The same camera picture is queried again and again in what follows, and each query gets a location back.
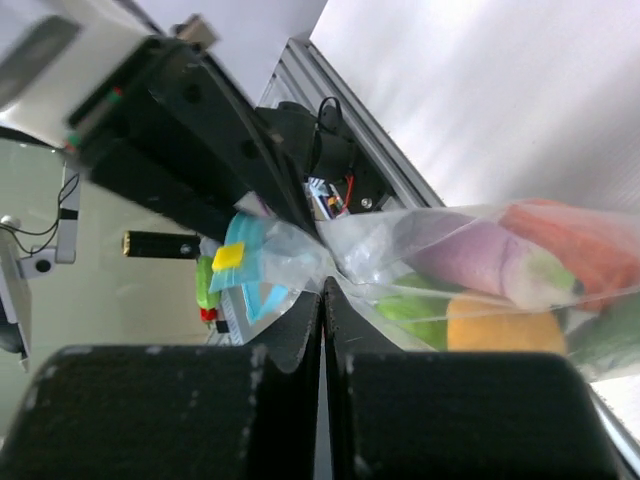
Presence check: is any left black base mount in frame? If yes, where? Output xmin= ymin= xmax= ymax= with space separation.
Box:
xmin=256 ymin=96 xmax=394 ymax=214

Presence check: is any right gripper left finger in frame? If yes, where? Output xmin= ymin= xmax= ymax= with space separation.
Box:
xmin=1 ymin=294 xmax=320 ymax=479

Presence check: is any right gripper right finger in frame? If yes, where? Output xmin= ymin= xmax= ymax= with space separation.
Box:
xmin=323 ymin=279 xmax=630 ymax=479

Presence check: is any green toy bell pepper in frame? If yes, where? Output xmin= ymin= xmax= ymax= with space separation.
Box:
xmin=567 ymin=296 xmax=639 ymax=382

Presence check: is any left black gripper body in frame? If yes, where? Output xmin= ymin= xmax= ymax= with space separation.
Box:
xmin=68 ymin=37 xmax=210 ymax=170

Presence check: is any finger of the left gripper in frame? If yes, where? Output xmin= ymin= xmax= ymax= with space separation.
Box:
xmin=89 ymin=37 xmax=319 ymax=241

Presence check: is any yellow toy lemon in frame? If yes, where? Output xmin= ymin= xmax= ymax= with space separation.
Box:
xmin=447 ymin=297 xmax=567 ymax=355

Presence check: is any purple toy eggplant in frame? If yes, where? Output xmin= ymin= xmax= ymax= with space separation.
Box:
xmin=396 ymin=214 xmax=585 ymax=310

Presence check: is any light green toy cabbage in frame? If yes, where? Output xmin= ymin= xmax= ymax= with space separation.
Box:
xmin=375 ymin=295 xmax=449 ymax=350

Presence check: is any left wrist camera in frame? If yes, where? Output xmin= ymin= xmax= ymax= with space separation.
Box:
xmin=0 ymin=0 xmax=221 ymax=151

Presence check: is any clear zip top bag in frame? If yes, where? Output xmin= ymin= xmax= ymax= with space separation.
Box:
xmin=206 ymin=200 xmax=639 ymax=359

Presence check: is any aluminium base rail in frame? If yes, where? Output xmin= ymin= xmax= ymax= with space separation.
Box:
xmin=259 ymin=38 xmax=444 ymax=213

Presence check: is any orange toy pumpkin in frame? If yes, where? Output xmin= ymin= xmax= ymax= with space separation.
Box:
xmin=499 ymin=199 xmax=639 ymax=312

